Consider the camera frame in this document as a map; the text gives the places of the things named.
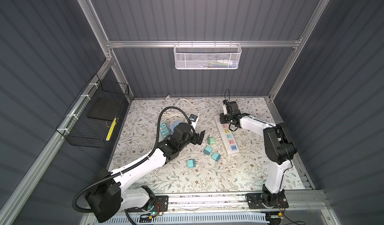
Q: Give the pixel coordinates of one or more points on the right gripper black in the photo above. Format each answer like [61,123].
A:
[221,115]

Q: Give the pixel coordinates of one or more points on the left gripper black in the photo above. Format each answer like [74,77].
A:
[194,139]

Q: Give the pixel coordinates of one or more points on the blue square socket cube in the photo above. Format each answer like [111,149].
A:
[174,125]

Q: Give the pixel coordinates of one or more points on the teal power strip with USB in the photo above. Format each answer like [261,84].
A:
[164,131]

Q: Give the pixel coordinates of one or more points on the teal plug cube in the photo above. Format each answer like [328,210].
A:
[191,163]
[216,157]
[207,150]

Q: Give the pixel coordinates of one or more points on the white long power strip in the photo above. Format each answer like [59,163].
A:
[229,141]

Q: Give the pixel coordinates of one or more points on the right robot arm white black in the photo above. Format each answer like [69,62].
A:
[279,148]

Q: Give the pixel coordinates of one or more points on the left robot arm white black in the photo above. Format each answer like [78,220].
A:
[110,193]

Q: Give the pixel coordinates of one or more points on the green plug cube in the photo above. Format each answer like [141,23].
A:
[211,140]

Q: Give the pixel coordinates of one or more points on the floral patterned table mat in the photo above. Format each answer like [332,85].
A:
[247,171]

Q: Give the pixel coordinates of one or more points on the pens in white basket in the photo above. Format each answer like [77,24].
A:
[219,64]

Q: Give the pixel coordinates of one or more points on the yellow marker pen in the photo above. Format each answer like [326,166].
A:
[111,129]

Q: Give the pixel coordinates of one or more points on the black flat pad in basket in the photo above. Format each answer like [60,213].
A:
[105,109]

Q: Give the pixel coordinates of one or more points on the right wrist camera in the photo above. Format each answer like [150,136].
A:
[225,104]

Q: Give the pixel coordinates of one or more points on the white wire mesh basket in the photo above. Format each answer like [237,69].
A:
[188,56]

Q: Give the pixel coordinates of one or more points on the black wire mesh basket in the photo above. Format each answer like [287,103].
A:
[78,129]

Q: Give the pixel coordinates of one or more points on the white ventilated cable tray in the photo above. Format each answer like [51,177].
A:
[203,218]

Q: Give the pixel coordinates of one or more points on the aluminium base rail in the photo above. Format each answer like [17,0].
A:
[216,200]

